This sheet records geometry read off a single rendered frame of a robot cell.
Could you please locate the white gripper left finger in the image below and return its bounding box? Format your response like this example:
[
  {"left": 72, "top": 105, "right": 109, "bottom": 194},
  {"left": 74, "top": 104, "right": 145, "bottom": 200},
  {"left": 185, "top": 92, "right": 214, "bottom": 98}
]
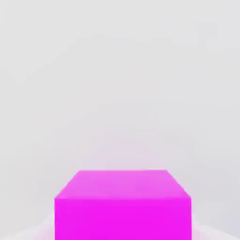
[{"left": 8, "top": 212, "right": 55, "bottom": 240}]

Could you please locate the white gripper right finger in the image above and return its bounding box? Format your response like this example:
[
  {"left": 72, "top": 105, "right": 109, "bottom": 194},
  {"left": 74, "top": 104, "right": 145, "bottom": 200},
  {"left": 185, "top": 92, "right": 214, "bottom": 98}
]
[{"left": 191, "top": 220, "right": 235, "bottom": 240}]

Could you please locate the small magenta cube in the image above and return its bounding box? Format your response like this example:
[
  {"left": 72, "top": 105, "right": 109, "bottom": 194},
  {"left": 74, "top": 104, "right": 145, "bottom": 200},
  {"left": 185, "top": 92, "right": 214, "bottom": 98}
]
[{"left": 54, "top": 169, "right": 192, "bottom": 240}]

